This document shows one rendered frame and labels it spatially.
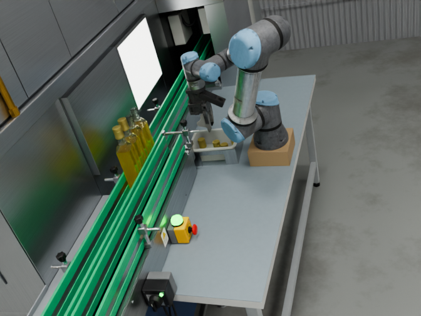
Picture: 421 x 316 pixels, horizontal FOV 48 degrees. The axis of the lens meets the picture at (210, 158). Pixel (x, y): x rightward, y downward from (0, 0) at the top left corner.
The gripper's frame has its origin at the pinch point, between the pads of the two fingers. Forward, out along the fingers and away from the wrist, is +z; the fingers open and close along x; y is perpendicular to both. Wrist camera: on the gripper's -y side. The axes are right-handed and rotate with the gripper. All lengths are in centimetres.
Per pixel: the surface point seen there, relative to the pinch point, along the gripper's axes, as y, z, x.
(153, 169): 16.4, -3.1, 35.5
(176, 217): 3, 4, 57
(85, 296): 16, -6, 101
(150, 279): 5, 6, 84
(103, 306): 9, -6, 104
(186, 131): 6.8, -7.1, 14.5
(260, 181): -22.8, 14.5, 24.2
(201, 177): 4.4, 14.5, 18.5
